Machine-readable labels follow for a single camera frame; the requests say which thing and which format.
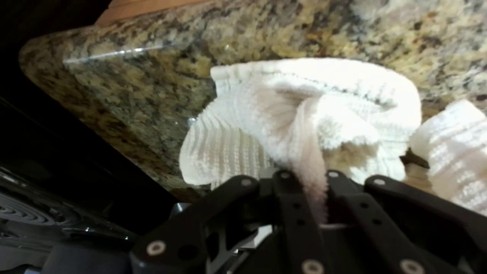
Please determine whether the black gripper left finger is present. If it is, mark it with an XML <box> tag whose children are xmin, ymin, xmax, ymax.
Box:
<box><xmin>128</xmin><ymin>169</ymin><xmax>327</xmax><ymax>274</ymax></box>

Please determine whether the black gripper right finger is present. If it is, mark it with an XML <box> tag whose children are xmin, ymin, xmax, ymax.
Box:
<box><xmin>324</xmin><ymin>169</ymin><xmax>487</xmax><ymax>274</ymax></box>

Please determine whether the white ribbed towel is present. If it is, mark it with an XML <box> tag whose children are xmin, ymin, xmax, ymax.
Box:
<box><xmin>178</xmin><ymin>56</ymin><xmax>487</xmax><ymax>225</ymax></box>

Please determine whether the black electric stove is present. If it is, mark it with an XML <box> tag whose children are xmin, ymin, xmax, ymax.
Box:
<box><xmin>0</xmin><ymin>0</ymin><xmax>180</xmax><ymax>274</ymax></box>

